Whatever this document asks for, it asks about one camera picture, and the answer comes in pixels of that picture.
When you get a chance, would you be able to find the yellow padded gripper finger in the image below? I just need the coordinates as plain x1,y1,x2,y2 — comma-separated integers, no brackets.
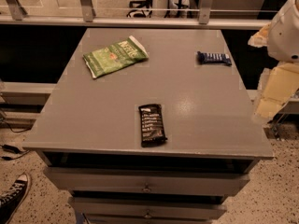
248,24,270,48
252,62,299,123

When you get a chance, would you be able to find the blue rxbar blueberry bar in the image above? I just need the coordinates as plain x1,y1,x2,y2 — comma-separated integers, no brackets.
197,51,232,66

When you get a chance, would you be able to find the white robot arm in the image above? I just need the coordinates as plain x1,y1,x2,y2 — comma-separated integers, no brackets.
248,0,299,123

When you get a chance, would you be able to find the black rxbar chocolate bar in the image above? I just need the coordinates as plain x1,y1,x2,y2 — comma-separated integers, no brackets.
138,104,167,147

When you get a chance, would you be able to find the black office chair base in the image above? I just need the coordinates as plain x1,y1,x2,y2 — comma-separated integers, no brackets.
126,0,152,18

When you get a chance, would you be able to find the grey drawer cabinet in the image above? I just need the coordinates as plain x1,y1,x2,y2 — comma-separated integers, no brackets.
24,28,273,224

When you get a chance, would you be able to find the middle grey drawer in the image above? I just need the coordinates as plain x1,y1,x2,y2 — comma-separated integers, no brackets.
68,197,226,219

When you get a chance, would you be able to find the grey drawer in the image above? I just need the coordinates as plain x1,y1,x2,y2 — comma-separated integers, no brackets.
68,197,226,219
44,167,249,196

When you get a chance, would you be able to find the green kettle chips bag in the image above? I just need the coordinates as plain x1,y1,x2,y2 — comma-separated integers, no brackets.
83,35,149,78

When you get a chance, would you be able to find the top grey drawer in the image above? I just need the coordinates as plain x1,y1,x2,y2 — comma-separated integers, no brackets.
44,167,249,196

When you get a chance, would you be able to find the black canvas sneaker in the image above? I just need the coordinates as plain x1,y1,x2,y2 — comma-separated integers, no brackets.
0,173,31,224

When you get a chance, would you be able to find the metal railing frame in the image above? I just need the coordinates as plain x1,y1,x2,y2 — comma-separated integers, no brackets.
0,0,268,30

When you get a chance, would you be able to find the black power adapter with cable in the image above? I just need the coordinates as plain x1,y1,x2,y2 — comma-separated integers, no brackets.
1,144,29,161

